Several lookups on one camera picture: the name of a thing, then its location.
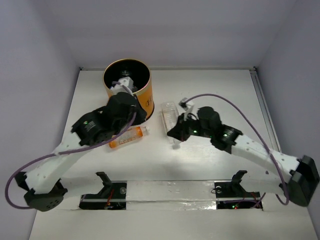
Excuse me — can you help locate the slim clear plastic bottle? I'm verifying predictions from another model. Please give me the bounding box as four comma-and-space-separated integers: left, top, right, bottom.
120, 69, 133, 78

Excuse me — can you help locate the orange label plastic bottle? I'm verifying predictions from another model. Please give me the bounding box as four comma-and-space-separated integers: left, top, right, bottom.
108, 126, 150, 149

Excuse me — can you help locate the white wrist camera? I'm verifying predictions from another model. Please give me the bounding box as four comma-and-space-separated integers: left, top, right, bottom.
110, 76, 134, 95
178, 97, 195, 113

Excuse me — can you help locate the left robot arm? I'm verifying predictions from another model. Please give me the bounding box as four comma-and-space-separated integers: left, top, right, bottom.
13, 92, 147, 212

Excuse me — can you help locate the square clear plastic bottle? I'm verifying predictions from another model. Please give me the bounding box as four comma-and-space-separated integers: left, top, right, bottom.
160, 101, 181, 150

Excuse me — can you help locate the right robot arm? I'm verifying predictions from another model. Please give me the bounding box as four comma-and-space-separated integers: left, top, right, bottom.
167, 106, 320, 207

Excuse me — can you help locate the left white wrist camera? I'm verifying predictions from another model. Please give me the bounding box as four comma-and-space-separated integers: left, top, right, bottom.
110, 76, 134, 95

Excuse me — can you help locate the orange cylindrical bin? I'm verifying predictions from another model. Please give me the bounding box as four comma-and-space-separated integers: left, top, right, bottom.
102, 58, 155, 119

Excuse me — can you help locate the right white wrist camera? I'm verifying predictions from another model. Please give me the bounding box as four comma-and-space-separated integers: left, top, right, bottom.
178, 97, 195, 113

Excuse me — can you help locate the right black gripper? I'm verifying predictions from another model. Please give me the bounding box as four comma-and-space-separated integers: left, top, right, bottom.
166, 112, 213, 142

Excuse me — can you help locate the aluminium rail right edge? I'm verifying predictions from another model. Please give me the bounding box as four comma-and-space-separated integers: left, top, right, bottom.
249, 67, 283, 153

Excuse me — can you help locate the silver taped base bar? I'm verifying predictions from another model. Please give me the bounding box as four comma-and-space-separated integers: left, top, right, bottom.
79, 180, 263, 211

